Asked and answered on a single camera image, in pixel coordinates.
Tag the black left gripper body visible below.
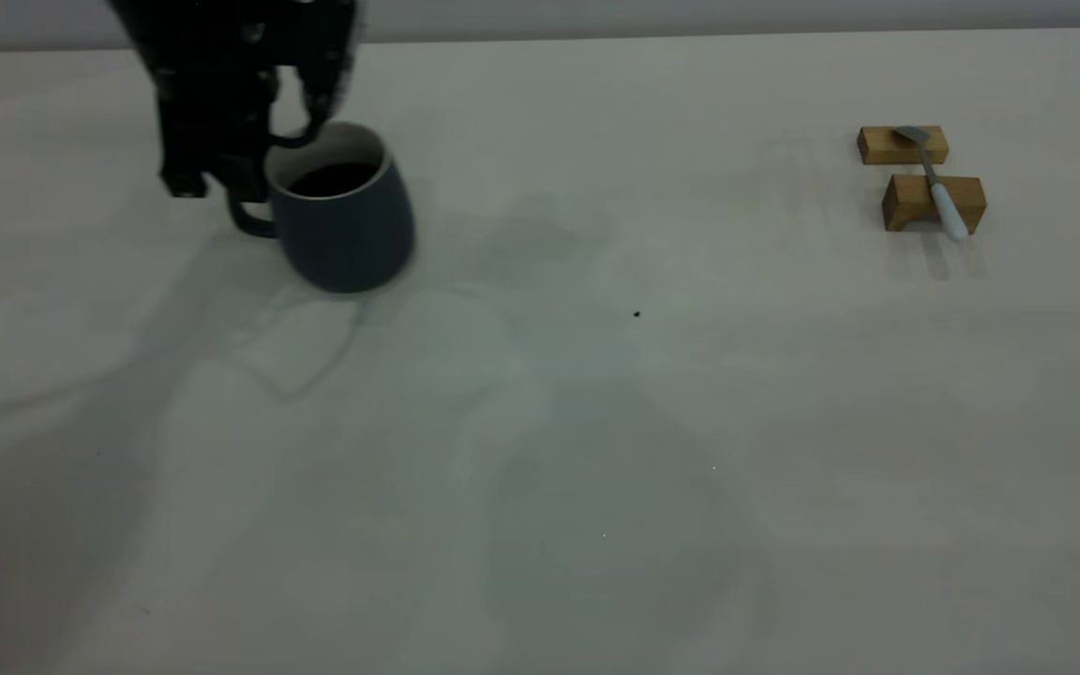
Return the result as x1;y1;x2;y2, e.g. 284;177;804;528
109;0;358;99

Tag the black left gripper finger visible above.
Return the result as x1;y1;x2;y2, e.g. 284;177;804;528
158;94;215;199
212;92;278;203

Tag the black coffee liquid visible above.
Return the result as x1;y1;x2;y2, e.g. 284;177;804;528
289;162;380;198

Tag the dark grey ceramic mug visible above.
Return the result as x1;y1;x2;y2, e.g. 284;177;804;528
226;122;416;294

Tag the metal spoon with white handle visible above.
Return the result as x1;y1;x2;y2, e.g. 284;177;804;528
892;127;970;244

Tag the flat wooden block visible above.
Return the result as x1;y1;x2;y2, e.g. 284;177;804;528
857;126;951;167

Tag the arched wooden block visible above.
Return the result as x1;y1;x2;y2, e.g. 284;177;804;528
882;174;987;235

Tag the black camera cable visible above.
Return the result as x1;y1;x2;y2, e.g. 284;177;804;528
268;114;329;151

